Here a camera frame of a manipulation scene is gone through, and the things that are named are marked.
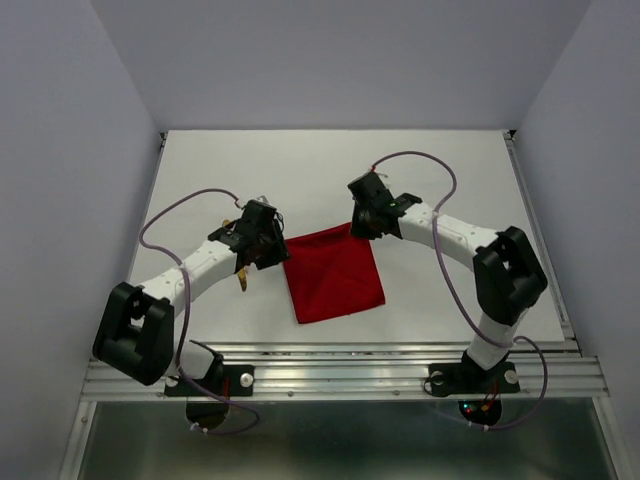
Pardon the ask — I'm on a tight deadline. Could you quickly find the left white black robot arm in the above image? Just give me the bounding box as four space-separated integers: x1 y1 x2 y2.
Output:
92 200 289 394

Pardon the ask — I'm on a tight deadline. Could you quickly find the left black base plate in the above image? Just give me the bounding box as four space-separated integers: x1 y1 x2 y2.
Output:
164 364 255 398

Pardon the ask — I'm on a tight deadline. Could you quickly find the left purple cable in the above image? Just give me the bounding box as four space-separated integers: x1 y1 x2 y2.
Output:
138 187 262 435

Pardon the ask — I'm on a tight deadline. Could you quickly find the gold knife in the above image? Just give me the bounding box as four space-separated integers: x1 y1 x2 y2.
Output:
237 267 248 292

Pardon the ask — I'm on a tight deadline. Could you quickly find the red cloth napkin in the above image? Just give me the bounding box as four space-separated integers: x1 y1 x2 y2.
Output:
283 223 386 325

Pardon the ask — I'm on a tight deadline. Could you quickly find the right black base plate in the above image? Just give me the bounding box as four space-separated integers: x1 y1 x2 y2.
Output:
425 362 521 398

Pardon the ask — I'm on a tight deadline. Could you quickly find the aluminium mounting rail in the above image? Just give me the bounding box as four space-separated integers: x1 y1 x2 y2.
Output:
79 342 612 401

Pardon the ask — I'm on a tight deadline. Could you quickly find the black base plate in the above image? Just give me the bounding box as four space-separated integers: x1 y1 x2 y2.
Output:
425 362 521 398
164 364 255 398

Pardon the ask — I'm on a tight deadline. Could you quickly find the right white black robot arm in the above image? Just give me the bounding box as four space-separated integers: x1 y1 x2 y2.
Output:
348 172 548 390

